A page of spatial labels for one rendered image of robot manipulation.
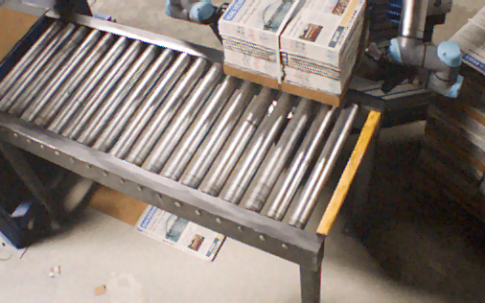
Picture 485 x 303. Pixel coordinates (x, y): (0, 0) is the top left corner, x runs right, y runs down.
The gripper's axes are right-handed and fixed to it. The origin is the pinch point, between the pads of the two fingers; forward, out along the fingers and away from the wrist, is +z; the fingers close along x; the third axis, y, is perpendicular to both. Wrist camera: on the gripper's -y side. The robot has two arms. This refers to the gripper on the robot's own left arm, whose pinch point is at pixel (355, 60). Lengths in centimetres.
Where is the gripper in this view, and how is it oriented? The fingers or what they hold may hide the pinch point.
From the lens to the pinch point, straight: 188.7
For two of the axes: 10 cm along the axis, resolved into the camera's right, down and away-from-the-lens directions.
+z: -9.0, -3.1, 3.2
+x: -4.4, 7.1, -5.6
